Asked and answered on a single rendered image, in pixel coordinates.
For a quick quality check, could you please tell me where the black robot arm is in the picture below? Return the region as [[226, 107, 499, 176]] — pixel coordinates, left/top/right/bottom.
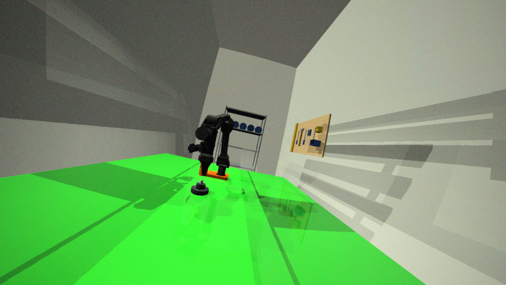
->
[[187, 113, 234, 176]]

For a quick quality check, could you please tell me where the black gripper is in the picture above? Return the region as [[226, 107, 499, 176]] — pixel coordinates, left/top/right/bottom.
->
[[198, 140, 215, 174]]

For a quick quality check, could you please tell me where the dark grey round pedestal with shaft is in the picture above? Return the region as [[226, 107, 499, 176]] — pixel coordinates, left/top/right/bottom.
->
[[191, 180, 209, 196]]

